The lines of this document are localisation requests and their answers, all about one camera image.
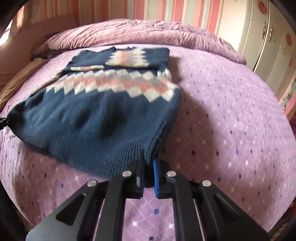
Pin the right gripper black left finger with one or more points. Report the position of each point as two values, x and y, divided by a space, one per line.
96 211

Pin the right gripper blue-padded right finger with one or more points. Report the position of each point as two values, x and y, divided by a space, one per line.
201 210

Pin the navy argyle knit sweater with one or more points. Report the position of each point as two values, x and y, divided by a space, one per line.
102 111

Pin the tan pillow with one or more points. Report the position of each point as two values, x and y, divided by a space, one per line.
19 79

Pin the pink padded headboard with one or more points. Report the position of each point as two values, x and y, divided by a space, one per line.
16 51

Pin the purple dotted folded duvet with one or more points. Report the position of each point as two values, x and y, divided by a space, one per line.
126 31

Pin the white ornate wardrobe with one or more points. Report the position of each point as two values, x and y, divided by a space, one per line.
261 33

